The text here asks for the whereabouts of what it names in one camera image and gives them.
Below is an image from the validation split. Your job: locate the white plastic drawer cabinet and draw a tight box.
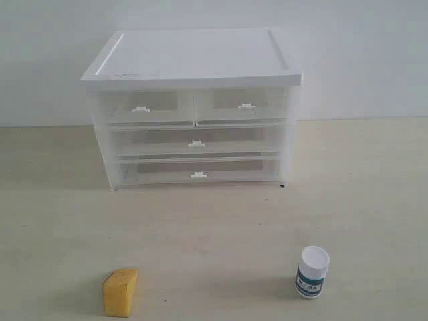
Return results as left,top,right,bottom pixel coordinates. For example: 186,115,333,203
81,27,303,190

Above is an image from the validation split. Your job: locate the wide clear drawer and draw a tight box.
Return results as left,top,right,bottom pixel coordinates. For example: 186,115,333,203
112,127,284,157
114,156,287,188

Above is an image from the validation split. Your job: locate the white bottle teal label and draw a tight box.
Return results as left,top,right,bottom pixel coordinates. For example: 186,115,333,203
295,245,330,299

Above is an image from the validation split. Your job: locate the bottom wide clear drawer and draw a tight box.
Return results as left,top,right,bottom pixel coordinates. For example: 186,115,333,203
114,156,287,188

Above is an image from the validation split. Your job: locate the middle wide clear drawer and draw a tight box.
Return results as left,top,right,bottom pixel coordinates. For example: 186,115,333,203
112,127,284,157

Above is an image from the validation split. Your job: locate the yellow cheese wedge block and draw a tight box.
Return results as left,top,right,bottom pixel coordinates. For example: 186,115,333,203
102,268,139,318

